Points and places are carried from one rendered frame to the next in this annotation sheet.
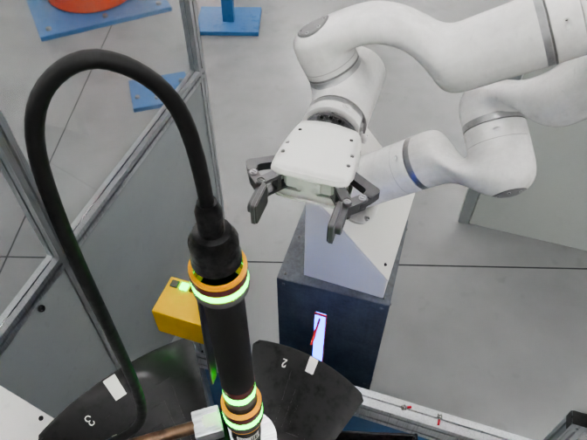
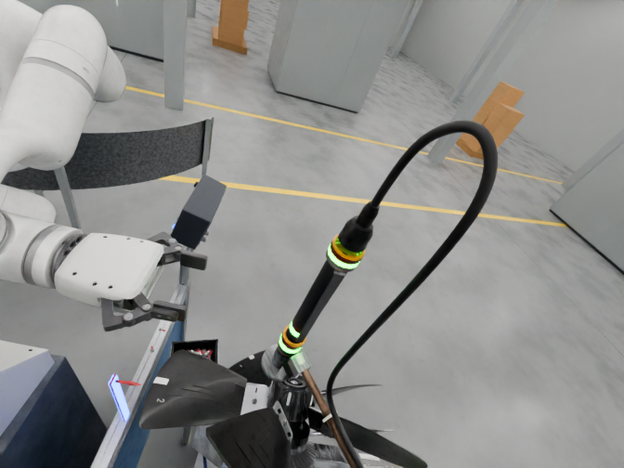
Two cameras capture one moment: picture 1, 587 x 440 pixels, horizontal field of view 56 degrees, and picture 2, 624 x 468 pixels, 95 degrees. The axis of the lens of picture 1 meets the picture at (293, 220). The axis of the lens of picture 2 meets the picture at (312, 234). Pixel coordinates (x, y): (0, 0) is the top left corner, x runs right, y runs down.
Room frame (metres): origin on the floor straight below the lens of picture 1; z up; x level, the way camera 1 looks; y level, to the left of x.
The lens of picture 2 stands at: (0.43, 0.26, 2.03)
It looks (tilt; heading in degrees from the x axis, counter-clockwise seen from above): 40 degrees down; 237
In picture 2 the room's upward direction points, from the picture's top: 25 degrees clockwise
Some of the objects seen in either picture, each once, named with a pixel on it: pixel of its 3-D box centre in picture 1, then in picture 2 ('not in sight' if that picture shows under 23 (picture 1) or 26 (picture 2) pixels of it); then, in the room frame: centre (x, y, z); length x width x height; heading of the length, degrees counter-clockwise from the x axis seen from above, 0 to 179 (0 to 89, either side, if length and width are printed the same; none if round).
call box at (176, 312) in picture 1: (196, 313); not in sight; (0.67, 0.22, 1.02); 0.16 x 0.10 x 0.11; 72
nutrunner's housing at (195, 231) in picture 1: (235, 366); (308, 312); (0.24, 0.06, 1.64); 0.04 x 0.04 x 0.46
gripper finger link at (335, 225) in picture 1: (348, 216); (188, 253); (0.42, -0.06, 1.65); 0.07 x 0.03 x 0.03; 162
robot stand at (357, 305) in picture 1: (335, 332); (23, 441); (0.94, -0.14, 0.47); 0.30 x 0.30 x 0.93; 73
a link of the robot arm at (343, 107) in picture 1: (334, 128); (62, 255); (0.58, -0.05, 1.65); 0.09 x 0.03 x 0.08; 72
